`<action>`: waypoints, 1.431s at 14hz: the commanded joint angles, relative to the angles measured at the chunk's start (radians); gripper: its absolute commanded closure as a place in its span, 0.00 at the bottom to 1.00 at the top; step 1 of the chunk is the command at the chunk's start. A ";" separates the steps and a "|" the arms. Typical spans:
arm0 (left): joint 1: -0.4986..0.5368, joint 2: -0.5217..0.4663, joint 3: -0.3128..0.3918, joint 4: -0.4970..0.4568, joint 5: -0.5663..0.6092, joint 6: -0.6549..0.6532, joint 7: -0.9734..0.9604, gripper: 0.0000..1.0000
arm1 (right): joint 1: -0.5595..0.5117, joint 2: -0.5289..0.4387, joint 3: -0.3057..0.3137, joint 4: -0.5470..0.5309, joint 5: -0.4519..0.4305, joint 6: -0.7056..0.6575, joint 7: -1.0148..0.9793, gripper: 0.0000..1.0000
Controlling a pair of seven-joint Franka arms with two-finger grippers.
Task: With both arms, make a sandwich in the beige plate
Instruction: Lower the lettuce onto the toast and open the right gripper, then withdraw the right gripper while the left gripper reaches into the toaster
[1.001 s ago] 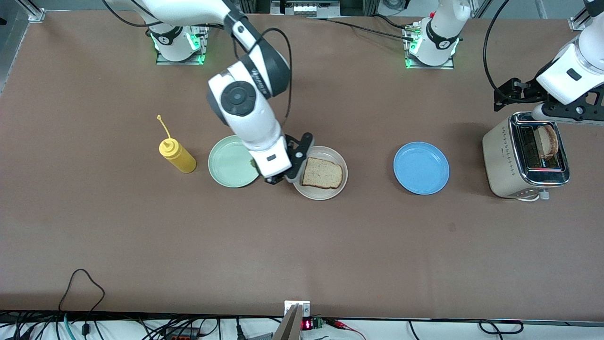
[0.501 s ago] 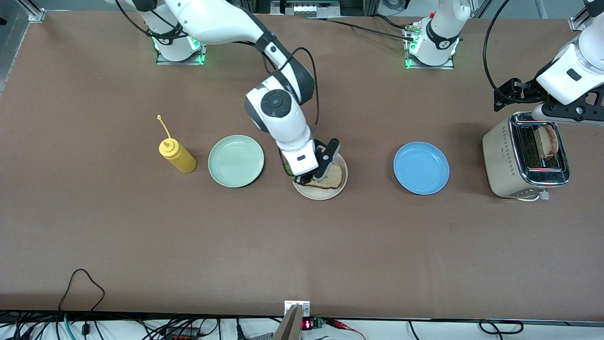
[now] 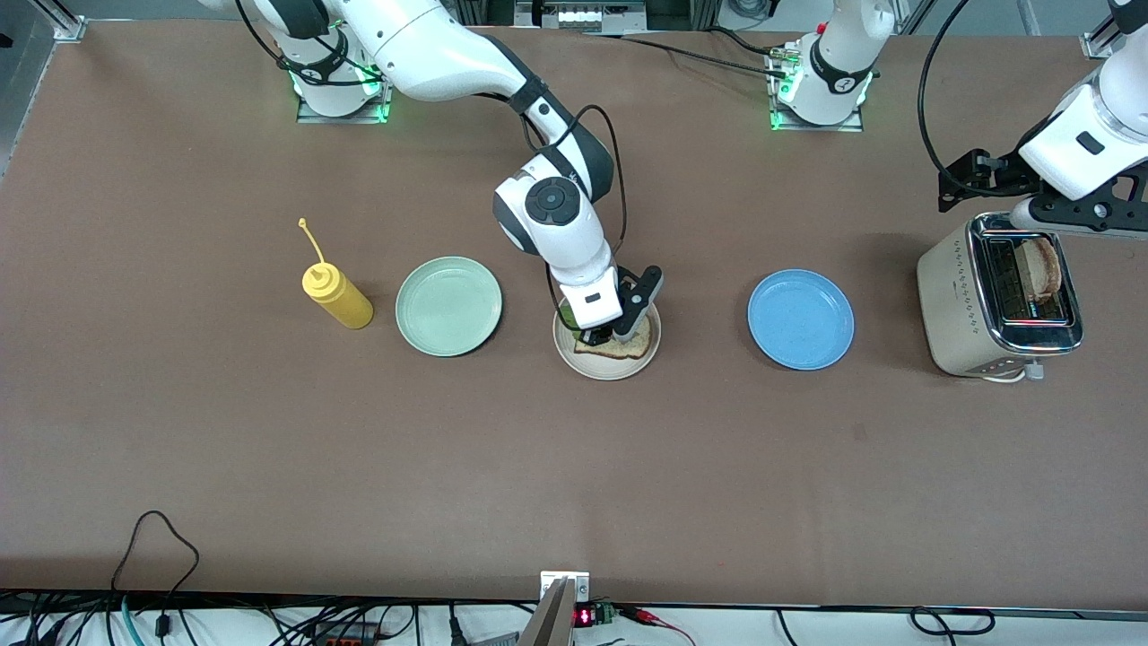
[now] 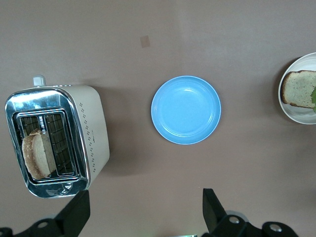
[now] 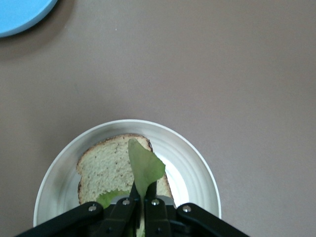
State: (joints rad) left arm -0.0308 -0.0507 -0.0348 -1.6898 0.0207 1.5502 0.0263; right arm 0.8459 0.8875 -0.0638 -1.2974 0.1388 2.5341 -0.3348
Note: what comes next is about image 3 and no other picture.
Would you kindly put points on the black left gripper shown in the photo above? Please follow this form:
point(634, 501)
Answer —
point(994, 178)

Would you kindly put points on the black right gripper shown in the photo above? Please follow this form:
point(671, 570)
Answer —
point(603, 336)

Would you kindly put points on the pale bread slice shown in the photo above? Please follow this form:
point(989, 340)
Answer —
point(637, 347)

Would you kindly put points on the green lettuce leaf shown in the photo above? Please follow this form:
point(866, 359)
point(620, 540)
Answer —
point(568, 316)

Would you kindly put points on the yellow mustard squeeze bottle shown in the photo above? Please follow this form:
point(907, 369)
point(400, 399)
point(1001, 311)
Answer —
point(345, 309)

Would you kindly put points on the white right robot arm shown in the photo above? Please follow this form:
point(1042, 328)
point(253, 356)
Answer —
point(430, 54)

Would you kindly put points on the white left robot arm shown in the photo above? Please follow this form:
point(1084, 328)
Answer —
point(843, 54)

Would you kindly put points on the beige plate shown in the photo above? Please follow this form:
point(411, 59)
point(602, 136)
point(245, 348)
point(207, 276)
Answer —
point(610, 370)

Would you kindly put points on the light green plate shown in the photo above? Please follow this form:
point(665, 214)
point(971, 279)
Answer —
point(448, 307)

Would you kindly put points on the blue plate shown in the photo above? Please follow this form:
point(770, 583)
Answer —
point(801, 319)

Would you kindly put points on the brown crusted bread slice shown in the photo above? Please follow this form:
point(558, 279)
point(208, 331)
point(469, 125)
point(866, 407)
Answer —
point(1042, 269)

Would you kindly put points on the cream and chrome toaster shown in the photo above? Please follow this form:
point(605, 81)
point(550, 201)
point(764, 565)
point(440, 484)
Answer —
point(951, 305)

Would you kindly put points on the red and black clip lead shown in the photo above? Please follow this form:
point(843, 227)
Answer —
point(641, 614)

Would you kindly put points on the red digit display module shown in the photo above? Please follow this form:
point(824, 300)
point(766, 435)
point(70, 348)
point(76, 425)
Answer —
point(585, 616)

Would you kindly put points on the grey aluminium bar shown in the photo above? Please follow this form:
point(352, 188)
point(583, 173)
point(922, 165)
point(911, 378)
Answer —
point(549, 624)

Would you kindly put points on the white power strip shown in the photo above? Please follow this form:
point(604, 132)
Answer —
point(578, 16)

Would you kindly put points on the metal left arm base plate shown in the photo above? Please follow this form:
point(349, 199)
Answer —
point(818, 126)

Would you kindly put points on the silver aluminium frame post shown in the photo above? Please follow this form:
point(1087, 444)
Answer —
point(1030, 13)

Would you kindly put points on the silver aluminium frame profile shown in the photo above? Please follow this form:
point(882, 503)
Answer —
point(1096, 43)
point(65, 22)

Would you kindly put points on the silver mounting bracket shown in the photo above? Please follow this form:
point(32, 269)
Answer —
point(580, 583)

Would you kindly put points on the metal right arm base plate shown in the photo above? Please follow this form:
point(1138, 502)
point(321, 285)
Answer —
point(345, 117)

